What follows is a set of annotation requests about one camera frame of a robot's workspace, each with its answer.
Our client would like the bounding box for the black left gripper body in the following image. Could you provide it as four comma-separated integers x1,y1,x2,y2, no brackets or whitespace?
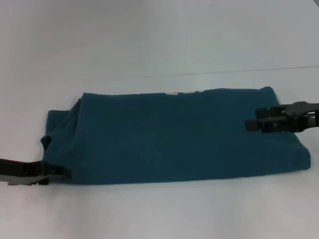
0,157,25,184

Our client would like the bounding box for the teal blue shirt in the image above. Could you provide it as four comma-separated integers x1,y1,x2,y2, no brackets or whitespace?
35,86,312,186

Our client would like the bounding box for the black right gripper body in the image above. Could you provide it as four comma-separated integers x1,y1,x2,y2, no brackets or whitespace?
284,101,319,133

